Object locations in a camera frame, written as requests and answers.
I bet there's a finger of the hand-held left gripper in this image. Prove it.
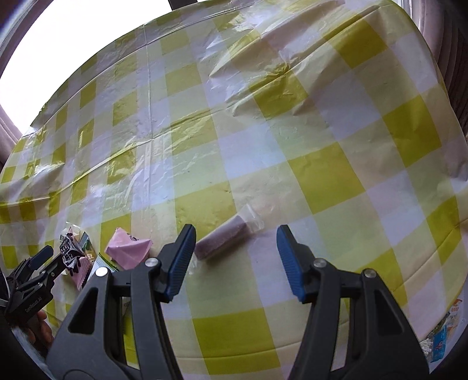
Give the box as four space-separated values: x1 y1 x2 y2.
35 256 79 288
25 246 54 269

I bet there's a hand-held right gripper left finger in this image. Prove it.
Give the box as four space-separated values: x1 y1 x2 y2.
46 224 197 380

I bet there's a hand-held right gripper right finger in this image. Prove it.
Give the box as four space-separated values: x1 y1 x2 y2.
276 224 429 380

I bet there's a black white snack packet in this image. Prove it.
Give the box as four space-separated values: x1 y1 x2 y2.
58 228 86 276

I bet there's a brown stick snack packet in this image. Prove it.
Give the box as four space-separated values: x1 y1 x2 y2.
189 205 264 274

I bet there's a blue-edged clear snack packet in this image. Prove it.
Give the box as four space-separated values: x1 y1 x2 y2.
420 322 455 363

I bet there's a person's left hand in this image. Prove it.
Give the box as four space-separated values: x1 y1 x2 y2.
23 311 55 347

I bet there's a pink flat snack packet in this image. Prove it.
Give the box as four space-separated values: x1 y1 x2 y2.
69 256 93 291

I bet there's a green white snack packet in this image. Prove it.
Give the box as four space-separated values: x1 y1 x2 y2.
78 232 121 273

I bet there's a mauve triangular snack packet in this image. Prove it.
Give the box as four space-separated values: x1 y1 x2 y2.
105 227 152 271

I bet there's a yellow checked plastic tablecloth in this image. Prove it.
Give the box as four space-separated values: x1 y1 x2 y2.
0 0 463 369

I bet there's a mauve patterned curtain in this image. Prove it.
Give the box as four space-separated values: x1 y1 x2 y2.
0 106 23 156

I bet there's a mauve curtain with lace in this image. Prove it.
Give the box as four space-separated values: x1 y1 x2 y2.
406 0 468 137

